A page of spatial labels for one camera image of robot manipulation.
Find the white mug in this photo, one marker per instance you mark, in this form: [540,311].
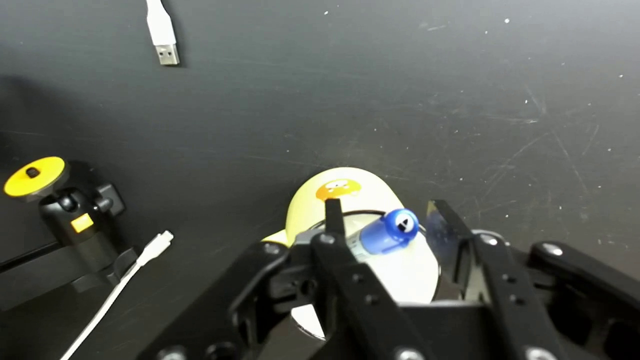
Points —
[346,186]

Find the blue marker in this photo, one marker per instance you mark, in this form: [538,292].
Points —
[390,233]

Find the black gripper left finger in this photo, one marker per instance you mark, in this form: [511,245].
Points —
[346,292]

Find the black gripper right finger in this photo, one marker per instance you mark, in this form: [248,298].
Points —
[500,292]

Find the black tripod yellow knob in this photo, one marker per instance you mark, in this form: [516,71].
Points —
[62,200]

